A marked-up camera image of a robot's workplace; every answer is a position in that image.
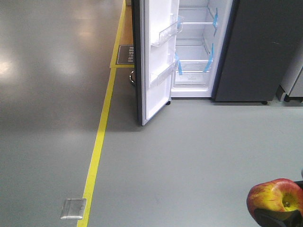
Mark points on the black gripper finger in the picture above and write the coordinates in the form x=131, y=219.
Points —
x=269, y=218

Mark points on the red yellow apple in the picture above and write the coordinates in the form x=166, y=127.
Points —
x=280, y=195

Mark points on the fridge door with white liner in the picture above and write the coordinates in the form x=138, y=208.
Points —
x=147, y=16

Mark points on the lower clear door bin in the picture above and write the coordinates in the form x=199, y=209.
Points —
x=160, y=74

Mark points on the clear door bin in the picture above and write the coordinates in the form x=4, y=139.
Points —
x=158, y=38
x=160, y=74

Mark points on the upper clear door bin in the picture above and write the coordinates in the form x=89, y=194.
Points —
x=158, y=38

